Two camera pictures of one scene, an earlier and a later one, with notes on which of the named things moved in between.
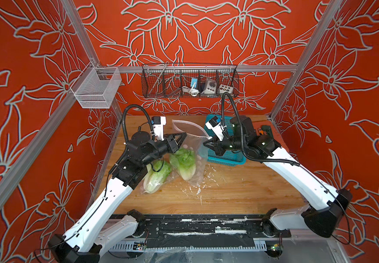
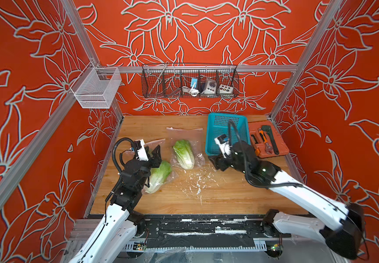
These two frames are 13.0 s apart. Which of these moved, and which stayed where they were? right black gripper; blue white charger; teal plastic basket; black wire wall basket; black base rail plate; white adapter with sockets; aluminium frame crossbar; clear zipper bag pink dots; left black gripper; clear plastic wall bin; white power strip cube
Moved: left black gripper; teal plastic basket; right black gripper
Stayed: aluminium frame crossbar; white adapter with sockets; black wire wall basket; clear plastic wall bin; blue white charger; black base rail plate; clear zipper bag pink dots; white power strip cube
